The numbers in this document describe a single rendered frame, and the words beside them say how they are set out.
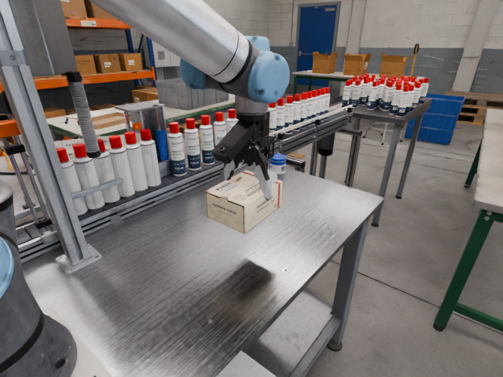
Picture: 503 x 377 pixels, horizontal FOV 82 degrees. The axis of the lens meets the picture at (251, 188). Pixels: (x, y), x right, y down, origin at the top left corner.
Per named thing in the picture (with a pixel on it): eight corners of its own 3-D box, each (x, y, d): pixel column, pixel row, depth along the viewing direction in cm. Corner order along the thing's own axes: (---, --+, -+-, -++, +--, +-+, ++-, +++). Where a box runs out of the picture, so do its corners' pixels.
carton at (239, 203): (245, 193, 85) (245, 170, 82) (281, 206, 79) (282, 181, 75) (206, 217, 74) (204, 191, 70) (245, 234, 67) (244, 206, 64)
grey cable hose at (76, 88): (98, 152, 80) (77, 70, 70) (104, 155, 77) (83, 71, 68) (84, 156, 77) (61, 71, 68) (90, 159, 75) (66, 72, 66)
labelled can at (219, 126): (221, 155, 132) (219, 110, 123) (229, 158, 129) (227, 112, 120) (212, 158, 129) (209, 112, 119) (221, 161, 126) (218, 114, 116)
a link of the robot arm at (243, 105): (255, 96, 60) (225, 92, 64) (254, 118, 62) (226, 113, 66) (275, 92, 65) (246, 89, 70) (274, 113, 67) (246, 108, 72)
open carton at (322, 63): (307, 72, 564) (309, 51, 547) (319, 71, 596) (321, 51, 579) (326, 74, 540) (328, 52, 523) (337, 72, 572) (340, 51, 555)
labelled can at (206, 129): (209, 160, 127) (206, 113, 118) (217, 163, 124) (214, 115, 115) (200, 164, 124) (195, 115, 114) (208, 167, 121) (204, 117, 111)
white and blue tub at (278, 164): (277, 175, 125) (277, 160, 122) (266, 170, 130) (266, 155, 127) (288, 171, 129) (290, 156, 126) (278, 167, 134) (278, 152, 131)
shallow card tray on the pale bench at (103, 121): (118, 116, 236) (117, 111, 235) (138, 120, 225) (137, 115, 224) (77, 125, 210) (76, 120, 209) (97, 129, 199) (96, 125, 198)
